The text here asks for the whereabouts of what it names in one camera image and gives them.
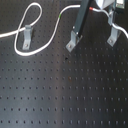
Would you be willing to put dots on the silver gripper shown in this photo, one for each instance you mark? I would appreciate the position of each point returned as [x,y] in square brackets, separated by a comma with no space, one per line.
[83,11]

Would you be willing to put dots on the right metal cable clip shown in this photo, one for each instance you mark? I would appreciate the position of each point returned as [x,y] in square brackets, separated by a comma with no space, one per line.
[113,36]

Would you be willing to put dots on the left metal cable clip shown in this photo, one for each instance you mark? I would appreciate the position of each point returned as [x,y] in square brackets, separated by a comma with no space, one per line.
[27,37]

